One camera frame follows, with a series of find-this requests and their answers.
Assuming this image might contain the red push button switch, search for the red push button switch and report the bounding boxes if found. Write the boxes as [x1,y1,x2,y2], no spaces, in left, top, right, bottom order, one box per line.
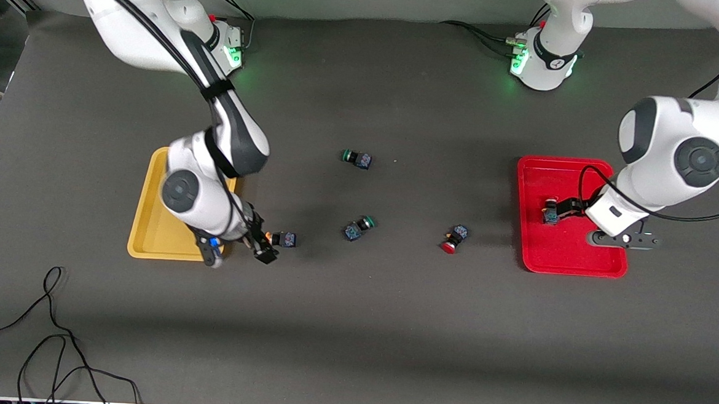
[541,198,562,226]
[439,224,470,256]

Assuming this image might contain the red plastic tray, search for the red plastic tray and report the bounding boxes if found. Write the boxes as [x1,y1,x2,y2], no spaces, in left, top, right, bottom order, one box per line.
[511,154,635,280]

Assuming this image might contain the yellow plastic tray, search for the yellow plastic tray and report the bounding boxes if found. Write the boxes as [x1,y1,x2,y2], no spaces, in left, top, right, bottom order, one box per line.
[127,145,240,264]

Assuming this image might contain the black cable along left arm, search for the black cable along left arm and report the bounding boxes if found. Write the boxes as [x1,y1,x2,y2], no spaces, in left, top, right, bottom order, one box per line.
[576,0,719,225]

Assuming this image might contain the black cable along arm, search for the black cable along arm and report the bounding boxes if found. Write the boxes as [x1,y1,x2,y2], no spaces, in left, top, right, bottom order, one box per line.
[576,0,719,225]
[78,0,251,181]

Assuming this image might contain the green push button switch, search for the green push button switch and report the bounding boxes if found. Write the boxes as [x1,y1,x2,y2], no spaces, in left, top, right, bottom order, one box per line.
[339,148,374,171]
[342,214,377,244]

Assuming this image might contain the thin black loose cable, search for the thin black loose cable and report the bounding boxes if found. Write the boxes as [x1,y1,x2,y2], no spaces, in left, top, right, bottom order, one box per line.
[0,262,151,404]
[15,332,113,404]

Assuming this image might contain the black cable along right arm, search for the black cable along right arm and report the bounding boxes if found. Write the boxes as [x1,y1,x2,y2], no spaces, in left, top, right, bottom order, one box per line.
[78,0,251,181]

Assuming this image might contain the black left arm base cable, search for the black left arm base cable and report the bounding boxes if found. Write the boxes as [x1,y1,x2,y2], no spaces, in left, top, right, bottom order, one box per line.
[436,18,526,58]

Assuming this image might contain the black arm base cable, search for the black arm base cable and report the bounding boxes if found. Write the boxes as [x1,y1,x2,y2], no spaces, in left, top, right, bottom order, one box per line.
[436,18,526,58]
[205,0,257,52]

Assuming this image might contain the black right arm base cable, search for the black right arm base cable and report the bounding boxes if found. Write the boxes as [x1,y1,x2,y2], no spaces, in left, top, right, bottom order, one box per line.
[205,0,257,52]

